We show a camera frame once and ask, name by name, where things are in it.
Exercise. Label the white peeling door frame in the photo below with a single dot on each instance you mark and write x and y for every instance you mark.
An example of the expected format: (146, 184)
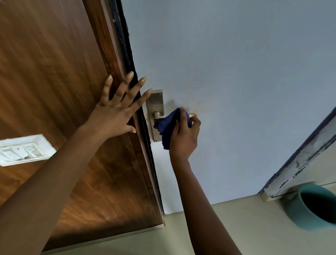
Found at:
(299, 168)

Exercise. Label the person's left thumb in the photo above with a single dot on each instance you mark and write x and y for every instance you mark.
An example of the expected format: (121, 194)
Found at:
(130, 128)

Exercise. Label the dark blue cleaning cloth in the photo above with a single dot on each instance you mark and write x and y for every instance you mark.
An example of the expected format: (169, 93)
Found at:
(168, 127)

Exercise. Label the white switch plate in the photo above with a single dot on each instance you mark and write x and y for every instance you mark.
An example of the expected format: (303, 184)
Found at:
(23, 151)

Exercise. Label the teal plastic bucket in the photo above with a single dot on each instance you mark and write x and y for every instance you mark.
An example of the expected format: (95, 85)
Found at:
(298, 210)

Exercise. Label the person's left forearm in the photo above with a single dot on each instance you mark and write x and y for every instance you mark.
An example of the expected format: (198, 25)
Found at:
(44, 181)

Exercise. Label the person's left middle finger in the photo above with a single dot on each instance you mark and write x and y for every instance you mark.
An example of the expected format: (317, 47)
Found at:
(133, 90)

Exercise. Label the person's right thumb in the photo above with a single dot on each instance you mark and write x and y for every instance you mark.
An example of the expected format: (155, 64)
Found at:
(180, 120)

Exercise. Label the person's right forearm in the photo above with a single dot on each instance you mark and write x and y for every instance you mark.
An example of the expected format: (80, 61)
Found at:
(199, 207)

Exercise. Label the brown wooden panel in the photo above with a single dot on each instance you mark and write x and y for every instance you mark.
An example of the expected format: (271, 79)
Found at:
(47, 65)

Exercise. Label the person's left little finger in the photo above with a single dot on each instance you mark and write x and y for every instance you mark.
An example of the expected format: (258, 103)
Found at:
(106, 89)

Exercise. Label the person's right hand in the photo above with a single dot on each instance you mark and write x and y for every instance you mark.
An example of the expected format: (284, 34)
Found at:
(183, 140)

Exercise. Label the white door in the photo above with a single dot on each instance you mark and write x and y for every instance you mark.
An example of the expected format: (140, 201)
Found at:
(236, 78)

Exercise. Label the person's left hand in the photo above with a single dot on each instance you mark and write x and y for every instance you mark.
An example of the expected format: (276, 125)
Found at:
(111, 117)

